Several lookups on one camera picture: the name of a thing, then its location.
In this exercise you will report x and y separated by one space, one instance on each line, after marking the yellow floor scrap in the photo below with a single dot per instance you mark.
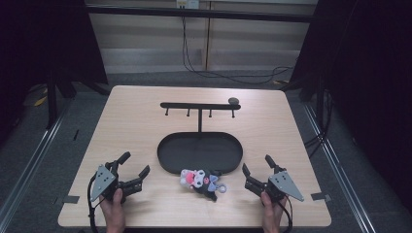
40 101

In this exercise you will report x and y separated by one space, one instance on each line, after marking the white wall outlet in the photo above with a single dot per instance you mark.
188 3

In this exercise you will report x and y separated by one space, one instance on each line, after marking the black tape mark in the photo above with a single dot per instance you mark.
320 196
71 199

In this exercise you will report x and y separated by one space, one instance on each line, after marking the black metal stand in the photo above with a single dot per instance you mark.
51 103

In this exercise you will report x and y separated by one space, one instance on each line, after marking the metal floor rail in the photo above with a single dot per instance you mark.
336 168
29 169

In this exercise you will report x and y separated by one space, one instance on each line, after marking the black hook stand with tray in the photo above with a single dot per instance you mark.
200 152

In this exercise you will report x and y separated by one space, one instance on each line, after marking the small black floor tape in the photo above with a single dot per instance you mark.
76 134

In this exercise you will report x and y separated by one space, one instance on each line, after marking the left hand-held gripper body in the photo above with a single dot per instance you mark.
103 181

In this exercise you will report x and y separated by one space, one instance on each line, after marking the person's right hand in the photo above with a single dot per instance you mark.
271 213

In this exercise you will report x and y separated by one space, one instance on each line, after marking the person's left hand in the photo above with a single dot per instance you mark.
113 212

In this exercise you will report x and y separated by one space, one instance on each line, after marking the small dark round object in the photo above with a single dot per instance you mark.
233 100

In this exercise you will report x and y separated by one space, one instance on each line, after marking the dark curtain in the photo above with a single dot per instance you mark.
48 39
366 81

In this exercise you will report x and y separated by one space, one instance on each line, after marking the black horizontal bar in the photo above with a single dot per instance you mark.
194 13

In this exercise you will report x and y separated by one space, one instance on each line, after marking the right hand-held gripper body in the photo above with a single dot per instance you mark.
284 184

